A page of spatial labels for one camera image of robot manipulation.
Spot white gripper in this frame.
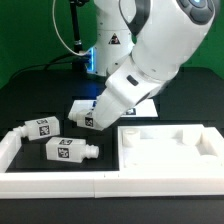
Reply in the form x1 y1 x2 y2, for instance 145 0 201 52
92 58 165 129

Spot white square tabletop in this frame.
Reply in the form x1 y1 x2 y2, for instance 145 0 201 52
118 124 224 176

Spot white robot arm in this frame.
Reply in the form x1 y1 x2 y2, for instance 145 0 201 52
91 0 220 130

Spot white marker sheet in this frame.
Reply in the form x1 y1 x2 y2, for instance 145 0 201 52
68 98 159 119

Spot white U-shaped fence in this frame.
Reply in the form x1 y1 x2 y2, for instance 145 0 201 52
0 131 224 198

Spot black camera pole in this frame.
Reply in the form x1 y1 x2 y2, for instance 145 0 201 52
69 0 85 72

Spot black cable on table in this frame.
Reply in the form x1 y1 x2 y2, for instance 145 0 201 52
9 53 91 81

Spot white cable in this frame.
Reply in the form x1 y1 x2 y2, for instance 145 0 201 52
52 0 92 58

